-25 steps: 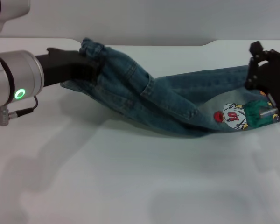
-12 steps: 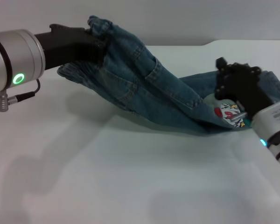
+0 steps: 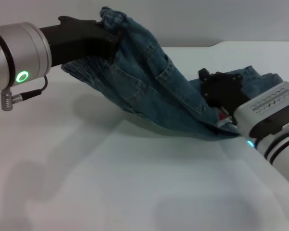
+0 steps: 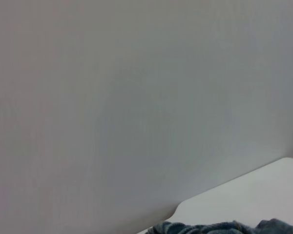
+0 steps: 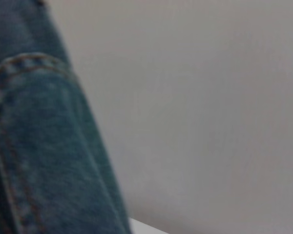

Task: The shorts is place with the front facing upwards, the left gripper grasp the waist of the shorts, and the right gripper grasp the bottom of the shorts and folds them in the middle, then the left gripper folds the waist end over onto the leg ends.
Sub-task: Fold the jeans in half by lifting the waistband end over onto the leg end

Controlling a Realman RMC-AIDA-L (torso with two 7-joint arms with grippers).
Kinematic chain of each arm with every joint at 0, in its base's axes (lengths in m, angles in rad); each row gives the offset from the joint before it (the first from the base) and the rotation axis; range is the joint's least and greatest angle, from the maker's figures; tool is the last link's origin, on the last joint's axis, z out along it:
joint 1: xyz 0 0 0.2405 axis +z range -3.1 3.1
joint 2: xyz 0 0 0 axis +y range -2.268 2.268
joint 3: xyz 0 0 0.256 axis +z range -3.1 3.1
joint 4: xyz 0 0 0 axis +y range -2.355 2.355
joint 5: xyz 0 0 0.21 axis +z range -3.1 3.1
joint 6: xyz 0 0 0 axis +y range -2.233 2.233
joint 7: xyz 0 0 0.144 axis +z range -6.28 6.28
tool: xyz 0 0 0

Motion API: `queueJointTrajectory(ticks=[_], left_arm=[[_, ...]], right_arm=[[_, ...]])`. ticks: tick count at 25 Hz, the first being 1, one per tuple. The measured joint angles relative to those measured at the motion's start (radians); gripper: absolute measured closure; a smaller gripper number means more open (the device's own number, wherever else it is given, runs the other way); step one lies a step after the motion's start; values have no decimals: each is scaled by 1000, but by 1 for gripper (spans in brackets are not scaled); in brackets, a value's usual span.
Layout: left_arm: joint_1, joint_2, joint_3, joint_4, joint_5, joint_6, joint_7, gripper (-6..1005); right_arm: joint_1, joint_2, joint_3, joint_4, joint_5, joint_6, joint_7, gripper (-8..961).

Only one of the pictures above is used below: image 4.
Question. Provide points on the blue denim shorts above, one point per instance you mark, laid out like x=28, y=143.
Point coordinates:
x=210, y=228

